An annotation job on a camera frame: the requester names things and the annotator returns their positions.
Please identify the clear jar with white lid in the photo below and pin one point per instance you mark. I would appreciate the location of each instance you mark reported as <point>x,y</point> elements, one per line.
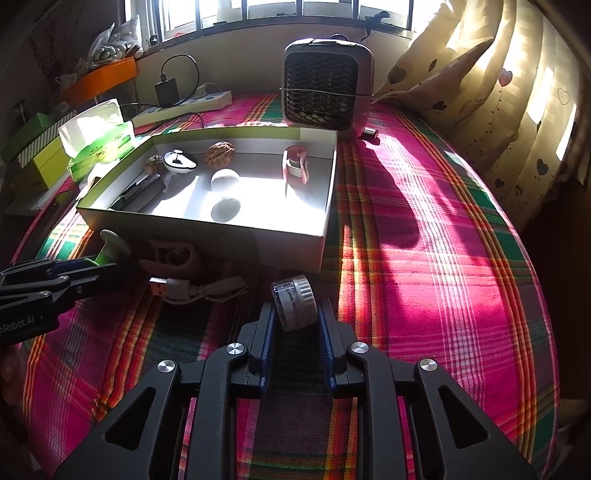
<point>295,302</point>

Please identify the green mushroom toy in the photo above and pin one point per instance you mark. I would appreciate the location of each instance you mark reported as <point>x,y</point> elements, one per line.
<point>113,242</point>

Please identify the yellow-green box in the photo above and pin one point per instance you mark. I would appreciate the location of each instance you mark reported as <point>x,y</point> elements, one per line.
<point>51,164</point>

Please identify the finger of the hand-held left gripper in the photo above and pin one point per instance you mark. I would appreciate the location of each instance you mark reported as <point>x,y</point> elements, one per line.
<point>87,279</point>
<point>78,265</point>

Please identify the white plastic bags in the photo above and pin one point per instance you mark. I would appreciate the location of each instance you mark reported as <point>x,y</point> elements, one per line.
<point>115,41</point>

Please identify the striped green box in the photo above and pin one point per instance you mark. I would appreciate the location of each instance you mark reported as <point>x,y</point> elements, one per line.
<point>27,136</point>

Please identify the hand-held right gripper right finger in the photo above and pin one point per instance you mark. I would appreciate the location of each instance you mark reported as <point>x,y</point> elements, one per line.
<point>325,341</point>

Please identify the plaid tablecloth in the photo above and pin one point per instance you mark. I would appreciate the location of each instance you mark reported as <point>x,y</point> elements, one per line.
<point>438,258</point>

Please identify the small desk fan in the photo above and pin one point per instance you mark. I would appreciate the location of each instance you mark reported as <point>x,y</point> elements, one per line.
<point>323,87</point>

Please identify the white cardboard box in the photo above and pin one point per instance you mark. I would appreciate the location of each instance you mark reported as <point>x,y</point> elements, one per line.
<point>258,247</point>

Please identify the heart print curtain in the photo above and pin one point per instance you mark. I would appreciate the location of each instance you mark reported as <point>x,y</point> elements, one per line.
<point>475,92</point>

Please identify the black window latch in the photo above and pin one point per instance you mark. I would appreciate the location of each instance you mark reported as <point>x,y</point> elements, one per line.
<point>378,18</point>

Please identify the white round gadget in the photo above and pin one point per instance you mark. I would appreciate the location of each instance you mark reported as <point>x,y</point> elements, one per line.
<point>181,162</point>

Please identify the black rectangular remote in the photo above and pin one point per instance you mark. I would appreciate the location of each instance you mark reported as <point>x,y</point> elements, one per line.
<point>141,191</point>

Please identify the pink plastic case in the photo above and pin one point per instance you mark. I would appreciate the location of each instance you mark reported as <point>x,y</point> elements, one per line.
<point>295,168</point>

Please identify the large walnut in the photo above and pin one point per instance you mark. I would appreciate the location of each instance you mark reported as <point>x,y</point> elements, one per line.
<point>220,154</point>

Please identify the orange tray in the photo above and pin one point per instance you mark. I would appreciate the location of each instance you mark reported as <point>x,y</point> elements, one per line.
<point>101,78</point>

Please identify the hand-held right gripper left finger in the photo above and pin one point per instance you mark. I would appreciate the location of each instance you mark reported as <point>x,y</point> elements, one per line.
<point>267,332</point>

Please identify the small metal battery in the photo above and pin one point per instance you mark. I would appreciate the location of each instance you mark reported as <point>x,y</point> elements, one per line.
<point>371,133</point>

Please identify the pink mushroom toy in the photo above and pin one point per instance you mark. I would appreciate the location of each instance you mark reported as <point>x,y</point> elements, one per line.
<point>184,258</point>

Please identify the black charger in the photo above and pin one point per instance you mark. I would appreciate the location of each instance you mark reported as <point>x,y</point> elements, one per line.
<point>167,91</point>

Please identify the window grille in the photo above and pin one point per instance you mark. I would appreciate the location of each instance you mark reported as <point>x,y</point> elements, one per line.
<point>258,14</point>

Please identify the green tissue pack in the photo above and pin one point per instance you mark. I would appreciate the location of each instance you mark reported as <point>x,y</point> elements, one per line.
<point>101,138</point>

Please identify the white round ball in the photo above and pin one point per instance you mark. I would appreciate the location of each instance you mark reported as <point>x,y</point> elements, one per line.
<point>225,181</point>

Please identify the white power strip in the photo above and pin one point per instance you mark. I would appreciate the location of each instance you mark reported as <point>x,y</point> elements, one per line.
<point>184,108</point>

